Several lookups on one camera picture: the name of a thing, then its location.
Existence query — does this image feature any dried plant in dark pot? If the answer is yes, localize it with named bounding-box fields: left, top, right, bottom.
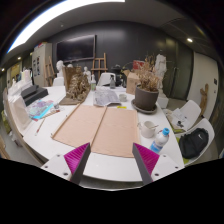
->
left=133, top=54, right=164, bottom=112

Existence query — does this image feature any green spray bottle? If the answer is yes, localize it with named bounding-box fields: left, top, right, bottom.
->
left=90, top=73, right=97, bottom=92

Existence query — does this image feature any brown cardboard box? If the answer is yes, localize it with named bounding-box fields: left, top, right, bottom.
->
left=125, top=71, right=141, bottom=96

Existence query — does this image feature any black wall screen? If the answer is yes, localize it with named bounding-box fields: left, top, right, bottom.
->
left=55, top=34, right=97, bottom=63

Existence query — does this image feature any white plaster bust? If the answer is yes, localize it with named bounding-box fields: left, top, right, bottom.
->
left=53, top=59, right=66, bottom=87

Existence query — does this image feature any wooden easel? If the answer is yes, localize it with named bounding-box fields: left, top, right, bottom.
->
left=90, top=52, right=109, bottom=81

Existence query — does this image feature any white cabinet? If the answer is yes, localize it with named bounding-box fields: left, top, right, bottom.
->
left=31, top=42, right=53, bottom=88

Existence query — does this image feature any white chair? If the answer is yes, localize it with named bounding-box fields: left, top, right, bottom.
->
left=164, top=99, right=202, bottom=132
left=97, top=72, right=117, bottom=87
left=178, top=118, right=216, bottom=167

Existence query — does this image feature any black backpack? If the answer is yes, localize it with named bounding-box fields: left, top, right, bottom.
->
left=178, top=127, right=210, bottom=160

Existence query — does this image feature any printed newspaper sheet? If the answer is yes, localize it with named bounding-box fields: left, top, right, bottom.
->
left=93, top=89, right=122, bottom=108

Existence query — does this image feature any white mug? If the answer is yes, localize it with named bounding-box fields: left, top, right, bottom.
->
left=137, top=120, right=159, bottom=139

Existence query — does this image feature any long ceiling light strip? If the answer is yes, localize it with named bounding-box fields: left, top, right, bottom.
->
left=6, top=0, right=126, bottom=54

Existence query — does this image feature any colourful picture book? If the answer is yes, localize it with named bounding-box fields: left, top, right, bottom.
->
left=27, top=99, right=56, bottom=121

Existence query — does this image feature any wooden figure sculpture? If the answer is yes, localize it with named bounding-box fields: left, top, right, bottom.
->
left=199, top=83, right=210, bottom=117

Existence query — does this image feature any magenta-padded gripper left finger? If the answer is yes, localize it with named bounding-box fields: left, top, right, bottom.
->
left=41, top=142, right=92, bottom=185

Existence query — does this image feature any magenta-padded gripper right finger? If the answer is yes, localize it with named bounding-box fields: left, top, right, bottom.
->
left=132, top=142, right=184, bottom=186

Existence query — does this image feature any white plaster statue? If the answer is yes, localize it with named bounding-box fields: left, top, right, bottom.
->
left=154, top=53, right=170, bottom=109

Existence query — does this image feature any white blue-capped drink bottle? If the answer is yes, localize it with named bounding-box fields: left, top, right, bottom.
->
left=149, top=127, right=171, bottom=155

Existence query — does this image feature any paper pile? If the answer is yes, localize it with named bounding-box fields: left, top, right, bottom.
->
left=168, top=108, right=189, bottom=131

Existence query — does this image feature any grey plant saucer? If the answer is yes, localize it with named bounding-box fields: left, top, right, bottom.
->
left=130, top=98, right=158, bottom=115

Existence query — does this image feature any black box stack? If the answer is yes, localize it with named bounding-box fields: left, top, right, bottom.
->
left=20, top=84, right=49, bottom=107

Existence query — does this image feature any pencil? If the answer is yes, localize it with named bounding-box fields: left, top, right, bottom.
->
left=34, top=117, right=47, bottom=136

